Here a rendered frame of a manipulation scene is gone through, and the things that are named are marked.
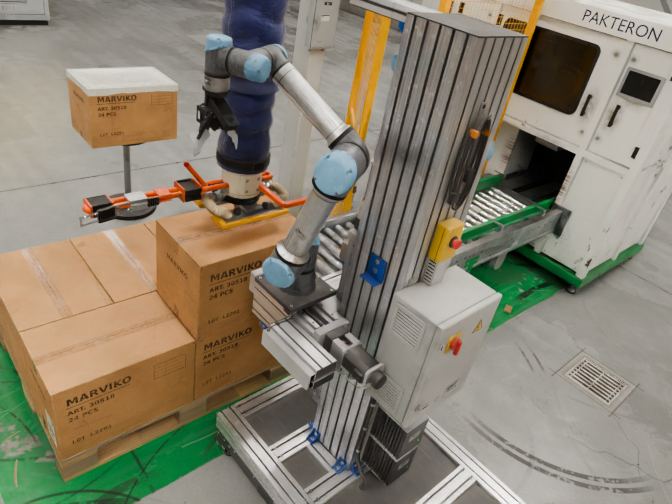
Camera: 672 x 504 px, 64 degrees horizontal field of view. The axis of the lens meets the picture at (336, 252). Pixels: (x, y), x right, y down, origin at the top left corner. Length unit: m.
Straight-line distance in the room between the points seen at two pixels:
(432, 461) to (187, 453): 1.14
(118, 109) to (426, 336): 2.79
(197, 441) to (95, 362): 0.68
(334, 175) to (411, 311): 0.51
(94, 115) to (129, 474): 2.24
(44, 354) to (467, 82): 1.90
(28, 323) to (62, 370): 0.33
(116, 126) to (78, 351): 1.90
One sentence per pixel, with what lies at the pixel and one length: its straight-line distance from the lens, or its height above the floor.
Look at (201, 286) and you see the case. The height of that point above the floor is 0.84.
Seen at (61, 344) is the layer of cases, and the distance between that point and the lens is 2.51.
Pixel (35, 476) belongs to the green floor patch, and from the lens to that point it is 2.79.
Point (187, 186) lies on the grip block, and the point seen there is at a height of 1.20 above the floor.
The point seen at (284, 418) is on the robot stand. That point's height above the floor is 0.21.
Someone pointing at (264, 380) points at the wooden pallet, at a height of 0.02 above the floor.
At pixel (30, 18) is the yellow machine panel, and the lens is 9.56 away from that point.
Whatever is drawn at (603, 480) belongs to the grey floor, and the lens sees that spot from 3.33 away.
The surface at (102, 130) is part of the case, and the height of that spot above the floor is 0.74.
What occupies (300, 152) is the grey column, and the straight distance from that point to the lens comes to 3.85.
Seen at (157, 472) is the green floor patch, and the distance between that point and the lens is 2.71.
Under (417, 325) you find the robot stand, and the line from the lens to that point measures 1.73.
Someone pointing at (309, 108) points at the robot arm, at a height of 1.72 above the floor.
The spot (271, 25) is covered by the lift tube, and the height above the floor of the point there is 1.85.
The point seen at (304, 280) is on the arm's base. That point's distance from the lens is 1.93.
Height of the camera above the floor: 2.24
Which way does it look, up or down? 33 degrees down
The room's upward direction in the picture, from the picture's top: 12 degrees clockwise
